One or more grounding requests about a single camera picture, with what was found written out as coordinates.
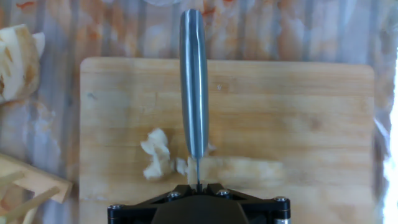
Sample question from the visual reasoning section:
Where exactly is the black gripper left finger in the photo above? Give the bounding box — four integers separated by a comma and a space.
107, 184, 198, 224

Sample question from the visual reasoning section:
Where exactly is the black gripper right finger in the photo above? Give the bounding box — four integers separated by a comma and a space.
200, 183, 292, 224

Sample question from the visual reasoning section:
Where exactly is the steel cleaver knife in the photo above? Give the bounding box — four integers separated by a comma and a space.
179, 8, 209, 187

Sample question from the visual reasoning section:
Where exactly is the long lotus root strip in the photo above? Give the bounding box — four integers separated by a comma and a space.
186, 155, 284, 187

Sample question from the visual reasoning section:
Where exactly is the thin lotus root slice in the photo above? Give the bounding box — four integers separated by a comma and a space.
175, 157, 189, 175
142, 155, 172, 180
140, 128, 171, 158

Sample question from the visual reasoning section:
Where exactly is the small pale lotus root piece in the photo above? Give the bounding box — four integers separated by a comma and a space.
32, 32, 46, 58

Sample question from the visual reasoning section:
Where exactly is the wooden peg dish rack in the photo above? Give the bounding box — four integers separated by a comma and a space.
0, 152, 74, 224

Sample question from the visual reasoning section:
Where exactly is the bamboo cutting board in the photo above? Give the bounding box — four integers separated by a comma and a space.
79, 57, 376, 224

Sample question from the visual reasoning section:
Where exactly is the marble pattern plastic mat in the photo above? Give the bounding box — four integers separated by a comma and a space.
0, 0, 398, 224

